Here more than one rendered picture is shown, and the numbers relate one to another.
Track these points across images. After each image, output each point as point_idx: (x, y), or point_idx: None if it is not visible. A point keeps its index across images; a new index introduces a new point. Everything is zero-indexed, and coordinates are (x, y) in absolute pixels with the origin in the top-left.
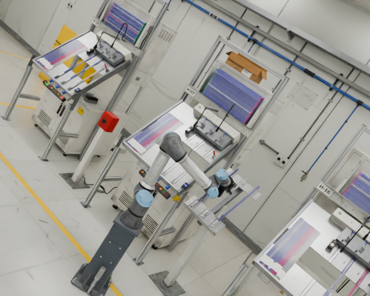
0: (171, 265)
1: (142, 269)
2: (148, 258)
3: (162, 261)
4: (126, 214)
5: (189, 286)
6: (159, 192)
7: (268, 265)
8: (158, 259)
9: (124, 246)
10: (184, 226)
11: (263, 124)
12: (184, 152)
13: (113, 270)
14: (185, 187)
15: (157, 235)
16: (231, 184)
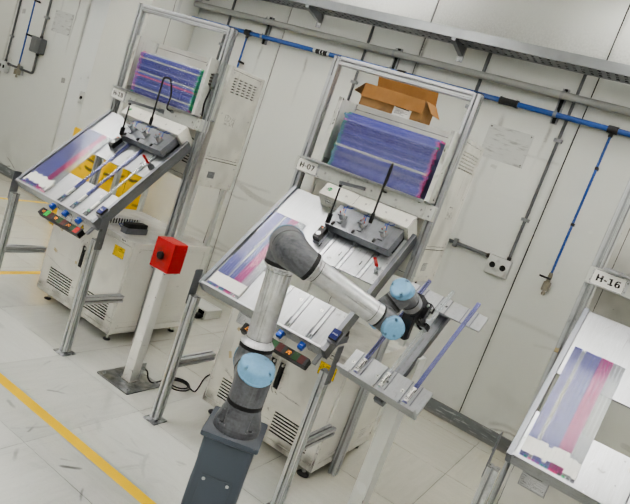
0: (342, 502)
1: None
2: (295, 498)
3: (324, 497)
4: (225, 412)
5: None
6: (289, 365)
7: (541, 455)
8: (314, 495)
9: (234, 480)
10: (350, 421)
11: (454, 196)
12: (315, 256)
13: None
14: (336, 337)
15: (301, 446)
16: (424, 308)
